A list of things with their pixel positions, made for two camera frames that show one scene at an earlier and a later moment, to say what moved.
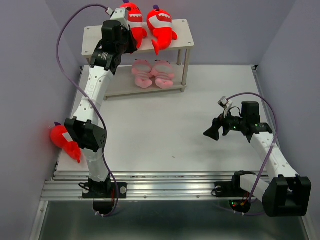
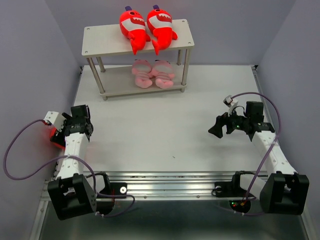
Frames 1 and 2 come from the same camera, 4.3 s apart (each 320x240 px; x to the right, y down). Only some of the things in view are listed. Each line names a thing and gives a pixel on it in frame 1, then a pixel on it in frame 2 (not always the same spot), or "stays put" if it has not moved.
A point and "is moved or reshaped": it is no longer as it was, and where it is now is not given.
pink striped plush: x=163 y=71 stays put
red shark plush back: x=135 y=17 is moved or reshaped
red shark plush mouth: x=160 y=22 stays put
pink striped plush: x=141 y=69 stays put
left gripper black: x=133 y=47 → x=59 y=137
